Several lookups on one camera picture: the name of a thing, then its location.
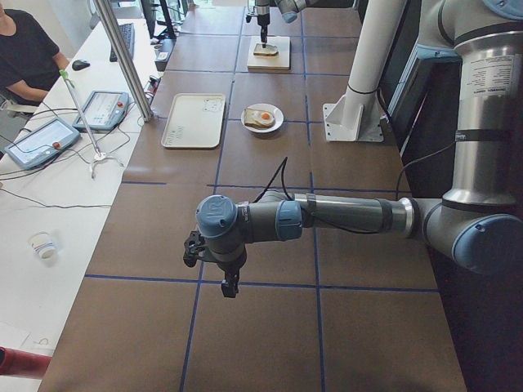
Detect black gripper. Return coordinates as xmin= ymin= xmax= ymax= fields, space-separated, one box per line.
xmin=257 ymin=13 xmax=270 ymax=47
xmin=218 ymin=261 xmax=244 ymax=298

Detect brown bread slice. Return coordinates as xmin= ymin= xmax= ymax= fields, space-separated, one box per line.
xmin=253 ymin=43 xmax=279 ymax=57

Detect wooden cutting board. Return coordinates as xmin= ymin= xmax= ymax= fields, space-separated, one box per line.
xmin=247 ymin=36 xmax=291 ymax=71

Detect bottom toast slice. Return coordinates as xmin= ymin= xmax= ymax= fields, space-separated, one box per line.
xmin=244 ymin=109 xmax=275 ymax=129

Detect fried egg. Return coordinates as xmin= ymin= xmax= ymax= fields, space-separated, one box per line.
xmin=245 ymin=110 xmax=275 ymax=127

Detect cream bear serving tray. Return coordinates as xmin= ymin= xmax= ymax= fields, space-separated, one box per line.
xmin=160 ymin=93 xmax=226 ymax=149

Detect black keyboard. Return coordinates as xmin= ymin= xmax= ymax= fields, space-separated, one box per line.
xmin=118 ymin=23 xmax=135 ymax=58

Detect far teach pendant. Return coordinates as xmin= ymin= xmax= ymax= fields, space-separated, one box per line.
xmin=82 ymin=91 xmax=129 ymax=133

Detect teach pendant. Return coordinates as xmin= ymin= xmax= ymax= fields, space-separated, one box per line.
xmin=82 ymin=91 xmax=129 ymax=133
xmin=4 ymin=118 xmax=80 ymax=170

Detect tripod stick with green clip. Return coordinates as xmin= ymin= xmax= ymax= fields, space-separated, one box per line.
xmin=59 ymin=69 xmax=124 ymax=180

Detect black computer mouse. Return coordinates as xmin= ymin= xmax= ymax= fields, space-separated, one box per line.
xmin=72 ymin=60 xmax=91 ymax=71

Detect white side desk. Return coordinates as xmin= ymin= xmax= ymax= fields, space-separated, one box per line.
xmin=0 ymin=18 xmax=164 ymax=381

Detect near teach pendant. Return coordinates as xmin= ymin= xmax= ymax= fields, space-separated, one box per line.
xmin=4 ymin=118 xmax=80 ymax=170

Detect red object at corner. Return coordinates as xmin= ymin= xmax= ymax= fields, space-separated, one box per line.
xmin=1 ymin=347 xmax=51 ymax=379

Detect person in black shirt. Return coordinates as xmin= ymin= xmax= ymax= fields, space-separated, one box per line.
xmin=1 ymin=7 xmax=69 ymax=105

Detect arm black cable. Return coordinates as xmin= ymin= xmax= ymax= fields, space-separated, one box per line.
xmin=253 ymin=156 xmax=456 ymax=234

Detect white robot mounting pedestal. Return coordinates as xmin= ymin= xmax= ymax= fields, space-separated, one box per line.
xmin=323 ymin=0 xmax=407 ymax=143

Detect aluminium frame post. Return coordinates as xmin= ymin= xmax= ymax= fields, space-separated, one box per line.
xmin=94 ymin=0 xmax=154 ymax=123

